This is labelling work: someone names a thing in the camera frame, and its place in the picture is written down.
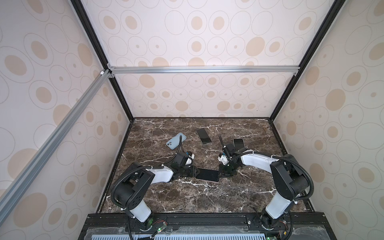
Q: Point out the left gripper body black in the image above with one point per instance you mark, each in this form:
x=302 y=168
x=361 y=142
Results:
x=187 y=172

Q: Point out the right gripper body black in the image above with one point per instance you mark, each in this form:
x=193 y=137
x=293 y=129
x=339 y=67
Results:
x=228 y=170

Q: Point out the light blue case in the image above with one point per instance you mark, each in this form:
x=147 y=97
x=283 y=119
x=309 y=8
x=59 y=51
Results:
x=174 y=142
x=239 y=143

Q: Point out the black phone purple edge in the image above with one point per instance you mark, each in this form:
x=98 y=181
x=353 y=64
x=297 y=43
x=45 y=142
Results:
x=208 y=175

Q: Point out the black phone grey edge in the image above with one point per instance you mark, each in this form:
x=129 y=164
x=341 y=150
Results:
x=204 y=137

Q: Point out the pink phone case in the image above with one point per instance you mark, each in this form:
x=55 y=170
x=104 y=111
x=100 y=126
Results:
x=207 y=181

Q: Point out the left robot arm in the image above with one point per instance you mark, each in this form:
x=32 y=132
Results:
x=129 y=189

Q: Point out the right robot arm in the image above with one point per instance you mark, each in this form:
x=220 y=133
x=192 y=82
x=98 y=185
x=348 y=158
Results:
x=292 y=182

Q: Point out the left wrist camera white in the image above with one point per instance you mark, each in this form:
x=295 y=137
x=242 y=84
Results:
x=190 y=159

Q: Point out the black base frame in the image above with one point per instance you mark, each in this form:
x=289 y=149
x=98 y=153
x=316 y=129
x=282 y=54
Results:
x=207 y=226

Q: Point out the horizontal aluminium rail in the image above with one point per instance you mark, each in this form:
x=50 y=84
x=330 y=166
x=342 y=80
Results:
x=204 y=70

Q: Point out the left slanted aluminium rail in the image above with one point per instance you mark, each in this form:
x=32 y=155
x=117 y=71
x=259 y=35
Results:
x=20 y=185

